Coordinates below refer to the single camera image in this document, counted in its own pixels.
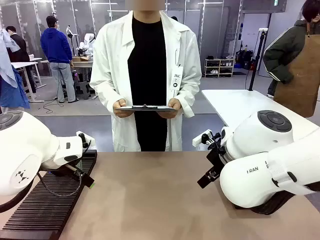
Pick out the person in white lab coat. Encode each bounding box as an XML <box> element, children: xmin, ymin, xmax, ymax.
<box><xmin>89</xmin><ymin>3</ymin><xmax>203</xmax><ymax>153</ymax></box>

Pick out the man in blue hoodie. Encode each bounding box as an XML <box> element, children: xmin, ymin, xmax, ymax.
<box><xmin>40</xmin><ymin>15</ymin><xmax>80</xmax><ymax>104</ymax></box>

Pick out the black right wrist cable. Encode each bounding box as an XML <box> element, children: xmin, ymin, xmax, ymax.
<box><xmin>201</xmin><ymin>133</ymin><xmax>221</xmax><ymax>151</ymax></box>

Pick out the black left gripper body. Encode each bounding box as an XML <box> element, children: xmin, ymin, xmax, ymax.
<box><xmin>49</xmin><ymin>161</ymin><xmax>83</xmax><ymax>176</ymax></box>

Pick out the white rounded table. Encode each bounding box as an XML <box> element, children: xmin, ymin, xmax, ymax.
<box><xmin>201</xmin><ymin>88</ymin><xmax>320</xmax><ymax>141</ymax></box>

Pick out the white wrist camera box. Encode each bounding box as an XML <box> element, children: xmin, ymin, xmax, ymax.
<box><xmin>75</xmin><ymin>130</ymin><xmax>96</xmax><ymax>149</ymax></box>
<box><xmin>192</xmin><ymin>129</ymin><xmax>213</xmax><ymax>148</ymax></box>

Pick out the man in black jacket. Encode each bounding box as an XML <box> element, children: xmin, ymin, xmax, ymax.
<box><xmin>5</xmin><ymin>25</ymin><xmax>32</xmax><ymax>64</ymax></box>

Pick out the white standing desk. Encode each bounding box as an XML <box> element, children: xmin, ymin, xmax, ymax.
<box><xmin>10</xmin><ymin>57</ymin><xmax>47</xmax><ymax>104</ymax></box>

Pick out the person in brown apron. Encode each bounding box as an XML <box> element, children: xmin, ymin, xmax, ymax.
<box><xmin>262</xmin><ymin>0</ymin><xmax>320</xmax><ymax>119</ymax></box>

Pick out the black slotted PCB rack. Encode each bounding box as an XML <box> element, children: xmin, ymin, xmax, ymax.
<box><xmin>0</xmin><ymin>149</ymin><xmax>98</xmax><ymax>240</ymax></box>

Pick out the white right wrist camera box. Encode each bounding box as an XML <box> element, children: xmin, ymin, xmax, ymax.
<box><xmin>192</xmin><ymin>129</ymin><xmax>213</xmax><ymax>148</ymax></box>

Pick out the person in light blue shirt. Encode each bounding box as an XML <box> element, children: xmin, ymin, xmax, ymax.
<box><xmin>0</xmin><ymin>27</ymin><xmax>31</xmax><ymax>110</ymax></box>

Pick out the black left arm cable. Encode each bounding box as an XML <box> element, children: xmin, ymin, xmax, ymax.
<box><xmin>36</xmin><ymin>172</ymin><xmax>85</xmax><ymax>198</ymax></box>

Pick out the wooden shoe shelf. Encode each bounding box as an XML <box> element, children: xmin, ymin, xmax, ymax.
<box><xmin>204</xmin><ymin>57</ymin><xmax>236</xmax><ymax>78</ymax></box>

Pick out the person's left hand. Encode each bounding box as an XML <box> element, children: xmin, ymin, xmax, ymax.
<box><xmin>155</xmin><ymin>97</ymin><xmax>182</xmax><ymax>119</ymax></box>

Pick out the brown cardboard box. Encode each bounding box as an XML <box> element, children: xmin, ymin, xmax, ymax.
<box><xmin>71</xmin><ymin>55</ymin><xmax>91</xmax><ymax>63</ymax></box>

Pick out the white-sleeved left forearm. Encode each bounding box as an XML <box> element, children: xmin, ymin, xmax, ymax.
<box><xmin>176</xmin><ymin>77</ymin><xmax>203</xmax><ymax>119</ymax></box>

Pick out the black step stool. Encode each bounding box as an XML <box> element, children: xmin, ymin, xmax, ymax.
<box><xmin>73</xmin><ymin>80</ymin><xmax>92</xmax><ymax>101</ymax></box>

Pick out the grey desk with box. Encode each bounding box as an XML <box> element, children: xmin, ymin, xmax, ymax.
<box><xmin>39</xmin><ymin>59</ymin><xmax>94</xmax><ymax>99</ymax></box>

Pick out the black tripod stand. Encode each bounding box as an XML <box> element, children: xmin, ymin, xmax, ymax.
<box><xmin>248</xmin><ymin>27</ymin><xmax>269</xmax><ymax>92</ymax></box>

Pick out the black clipboard with paper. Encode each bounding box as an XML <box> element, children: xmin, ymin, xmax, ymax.
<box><xmin>114</xmin><ymin>103</ymin><xmax>176</xmax><ymax>112</ymax></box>

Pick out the white-sleeved right forearm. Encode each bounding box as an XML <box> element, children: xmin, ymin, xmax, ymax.
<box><xmin>89</xmin><ymin>72</ymin><xmax>121</xmax><ymax>109</ymax></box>

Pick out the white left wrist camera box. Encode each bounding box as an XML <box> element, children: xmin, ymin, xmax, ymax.
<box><xmin>75</xmin><ymin>130</ymin><xmax>96</xmax><ymax>149</ymax></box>

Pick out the white name badge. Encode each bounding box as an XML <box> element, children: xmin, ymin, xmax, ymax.
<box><xmin>171</xmin><ymin>65</ymin><xmax>184</xmax><ymax>90</ymax></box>

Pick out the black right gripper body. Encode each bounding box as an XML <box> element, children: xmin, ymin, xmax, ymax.
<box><xmin>206</xmin><ymin>143</ymin><xmax>227</xmax><ymax>176</ymax></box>

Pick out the person's right hand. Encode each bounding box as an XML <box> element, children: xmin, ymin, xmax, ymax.
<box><xmin>112</xmin><ymin>98</ymin><xmax>136</xmax><ymax>119</ymax></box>

